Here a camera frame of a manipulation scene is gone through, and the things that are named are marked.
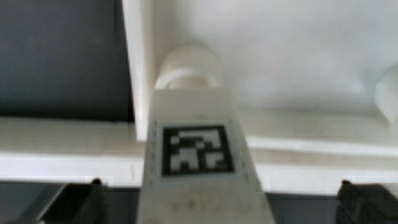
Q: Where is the white U-shaped obstacle fence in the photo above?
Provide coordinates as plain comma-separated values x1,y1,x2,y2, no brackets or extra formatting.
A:
0,117,398,195

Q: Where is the white square tabletop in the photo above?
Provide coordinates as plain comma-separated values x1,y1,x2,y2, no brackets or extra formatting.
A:
120,0,398,137

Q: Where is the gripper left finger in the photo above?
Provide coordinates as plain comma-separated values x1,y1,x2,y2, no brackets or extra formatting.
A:
40,179,108,224

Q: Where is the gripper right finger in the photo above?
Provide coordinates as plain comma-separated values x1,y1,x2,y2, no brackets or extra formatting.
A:
335,180,398,224

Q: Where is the white table leg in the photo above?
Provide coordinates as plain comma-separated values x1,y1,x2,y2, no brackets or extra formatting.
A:
136,45,275,224

